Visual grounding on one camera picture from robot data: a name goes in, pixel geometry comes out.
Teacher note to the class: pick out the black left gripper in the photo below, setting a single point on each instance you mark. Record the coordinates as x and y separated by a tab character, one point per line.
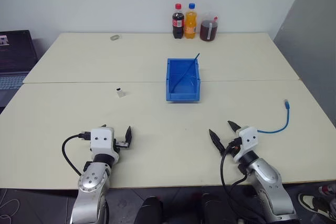
122	144

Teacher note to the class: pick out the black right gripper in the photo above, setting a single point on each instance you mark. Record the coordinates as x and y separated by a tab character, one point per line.
234	140

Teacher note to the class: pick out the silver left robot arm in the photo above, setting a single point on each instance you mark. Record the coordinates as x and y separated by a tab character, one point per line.
92	182

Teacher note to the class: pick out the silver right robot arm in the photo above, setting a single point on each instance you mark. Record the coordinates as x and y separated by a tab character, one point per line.
270	184

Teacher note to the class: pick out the small white adapter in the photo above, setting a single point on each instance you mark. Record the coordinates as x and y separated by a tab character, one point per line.
120	93

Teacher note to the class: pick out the blue plastic bin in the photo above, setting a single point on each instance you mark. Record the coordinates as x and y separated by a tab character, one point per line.
174	87

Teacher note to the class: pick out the dark rounded shape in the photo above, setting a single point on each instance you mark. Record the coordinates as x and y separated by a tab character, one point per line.
149	211

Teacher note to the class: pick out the plastic jug dark liquid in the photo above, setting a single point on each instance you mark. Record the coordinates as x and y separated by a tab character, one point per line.
208	31

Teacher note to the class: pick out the white and black shoe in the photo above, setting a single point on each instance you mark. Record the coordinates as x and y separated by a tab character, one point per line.
315	204

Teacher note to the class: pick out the orange soda bottle blue cap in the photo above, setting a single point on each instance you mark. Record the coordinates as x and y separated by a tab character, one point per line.
190	26

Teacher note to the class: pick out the white and red shoe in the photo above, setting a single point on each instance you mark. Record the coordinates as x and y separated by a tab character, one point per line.
328	190

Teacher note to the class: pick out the cola bottle red cap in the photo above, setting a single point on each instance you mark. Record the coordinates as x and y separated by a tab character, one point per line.
178	26

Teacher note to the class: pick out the dark laptop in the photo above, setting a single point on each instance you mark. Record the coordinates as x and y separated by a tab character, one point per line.
14	53

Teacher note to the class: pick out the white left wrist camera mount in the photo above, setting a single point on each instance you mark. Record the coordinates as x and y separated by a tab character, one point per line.
101	140

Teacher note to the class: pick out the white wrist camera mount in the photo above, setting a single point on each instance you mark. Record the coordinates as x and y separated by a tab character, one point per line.
101	140
248	137

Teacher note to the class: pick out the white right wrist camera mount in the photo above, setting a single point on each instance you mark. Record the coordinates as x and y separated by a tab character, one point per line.
248	137

